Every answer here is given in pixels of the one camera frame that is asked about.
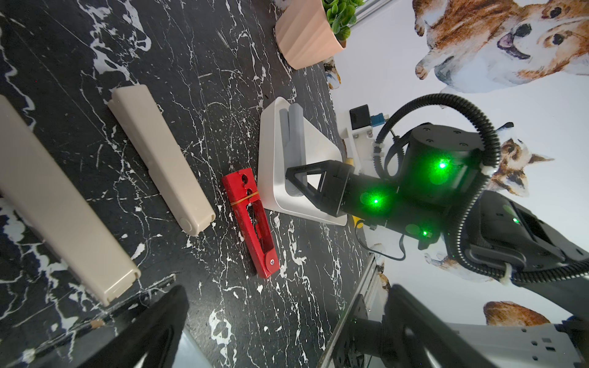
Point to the white storage tray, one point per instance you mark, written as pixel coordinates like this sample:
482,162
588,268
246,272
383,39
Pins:
277,193

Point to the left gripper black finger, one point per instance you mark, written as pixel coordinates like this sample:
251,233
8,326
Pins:
152,339

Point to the grey plier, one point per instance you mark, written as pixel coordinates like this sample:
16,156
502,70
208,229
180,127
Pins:
292,129

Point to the pink potted plant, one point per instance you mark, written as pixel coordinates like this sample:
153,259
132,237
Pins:
311,31

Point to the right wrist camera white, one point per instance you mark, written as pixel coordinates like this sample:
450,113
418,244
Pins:
361,136

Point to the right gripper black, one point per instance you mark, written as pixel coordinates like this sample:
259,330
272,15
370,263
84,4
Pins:
438,167

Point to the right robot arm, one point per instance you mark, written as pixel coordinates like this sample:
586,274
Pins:
488,234

